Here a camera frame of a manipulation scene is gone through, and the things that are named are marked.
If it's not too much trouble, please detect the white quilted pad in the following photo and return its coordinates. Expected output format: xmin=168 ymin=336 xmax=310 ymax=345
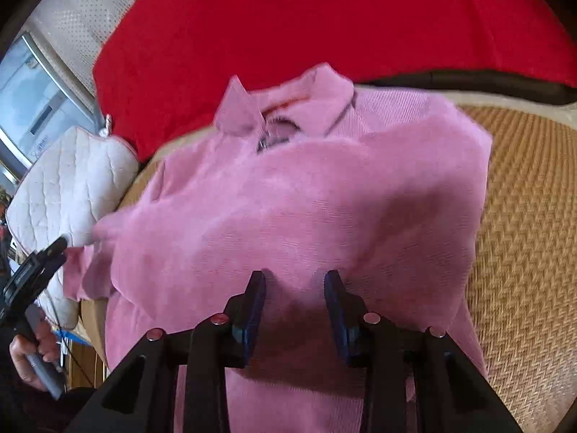
xmin=5 ymin=125 xmax=140 ymax=331

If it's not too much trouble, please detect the red blanket on sofa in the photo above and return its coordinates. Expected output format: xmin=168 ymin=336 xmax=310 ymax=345
xmin=93 ymin=0 xmax=576 ymax=160

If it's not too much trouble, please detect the pink corduroy jacket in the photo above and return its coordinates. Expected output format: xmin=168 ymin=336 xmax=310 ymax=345
xmin=63 ymin=65 xmax=492 ymax=432

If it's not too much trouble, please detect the beige dotted curtain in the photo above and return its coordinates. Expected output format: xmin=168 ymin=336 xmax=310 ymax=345
xmin=23 ymin=0 xmax=136 ymax=110

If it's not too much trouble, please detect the woven bamboo seat mat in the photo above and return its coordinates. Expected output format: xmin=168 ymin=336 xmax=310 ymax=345
xmin=80 ymin=92 xmax=577 ymax=433

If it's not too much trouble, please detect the person's left hand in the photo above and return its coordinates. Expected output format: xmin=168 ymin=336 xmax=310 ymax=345
xmin=10 ymin=317 xmax=60 ymax=392

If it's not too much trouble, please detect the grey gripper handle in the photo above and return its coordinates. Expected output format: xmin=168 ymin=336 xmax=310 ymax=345
xmin=23 ymin=303 xmax=65 ymax=400

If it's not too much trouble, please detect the silver refrigerator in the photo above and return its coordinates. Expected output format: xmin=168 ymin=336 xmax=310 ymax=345
xmin=1 ymin=32 xmax=98 ymax=183

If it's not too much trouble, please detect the dark brown sofa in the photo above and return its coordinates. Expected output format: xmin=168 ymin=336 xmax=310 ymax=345
xmin=359 ymin=69 xmax=576 ymax=106

